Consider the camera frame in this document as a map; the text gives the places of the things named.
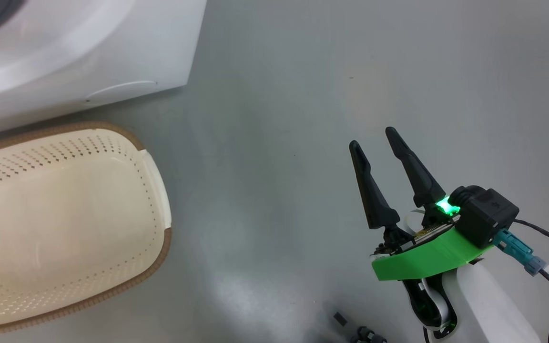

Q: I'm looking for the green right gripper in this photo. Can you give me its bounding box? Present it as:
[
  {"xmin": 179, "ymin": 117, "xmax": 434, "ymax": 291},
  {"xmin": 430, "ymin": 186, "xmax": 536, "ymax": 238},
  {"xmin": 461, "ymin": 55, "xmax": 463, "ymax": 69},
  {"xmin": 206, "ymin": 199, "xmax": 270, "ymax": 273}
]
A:
[{"xmin": 349, "ymin": 126, "xmax": 494, "ymax": 340}]

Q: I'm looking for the white front-load washing machine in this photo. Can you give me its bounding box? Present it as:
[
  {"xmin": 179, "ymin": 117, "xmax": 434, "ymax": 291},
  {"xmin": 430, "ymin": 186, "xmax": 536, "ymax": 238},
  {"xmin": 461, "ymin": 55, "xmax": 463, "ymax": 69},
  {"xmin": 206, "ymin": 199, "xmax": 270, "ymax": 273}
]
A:
[{"xmin": 0, "ymin": 0, "xmax": 207, "ymax": 140}]

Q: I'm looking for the round white filter cover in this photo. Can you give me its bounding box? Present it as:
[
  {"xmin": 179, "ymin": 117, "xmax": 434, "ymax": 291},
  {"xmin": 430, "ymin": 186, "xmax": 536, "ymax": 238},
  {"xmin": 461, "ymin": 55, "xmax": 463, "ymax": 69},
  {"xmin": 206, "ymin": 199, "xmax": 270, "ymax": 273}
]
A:
[{"xmin": 85, "ymin": 80, "xmax": 158, "ymax": 103}]

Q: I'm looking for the cream perforated laundry basket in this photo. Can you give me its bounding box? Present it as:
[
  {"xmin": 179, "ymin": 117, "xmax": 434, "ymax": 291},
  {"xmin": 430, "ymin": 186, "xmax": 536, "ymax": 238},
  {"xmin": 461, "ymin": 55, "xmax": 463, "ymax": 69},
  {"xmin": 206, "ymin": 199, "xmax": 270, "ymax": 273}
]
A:
[{"xmin": 0, "ymin": 121, "xmax": 173, "ymax": 334}]

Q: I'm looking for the teal cable connector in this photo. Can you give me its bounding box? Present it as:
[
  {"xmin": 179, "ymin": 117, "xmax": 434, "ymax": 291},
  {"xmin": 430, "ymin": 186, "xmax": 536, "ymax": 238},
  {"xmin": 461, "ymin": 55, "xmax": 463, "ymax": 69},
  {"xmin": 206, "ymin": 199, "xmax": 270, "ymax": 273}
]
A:
[{"xmin": 493, "ymin": 230, "xmax": 547, "ymax": 276}]

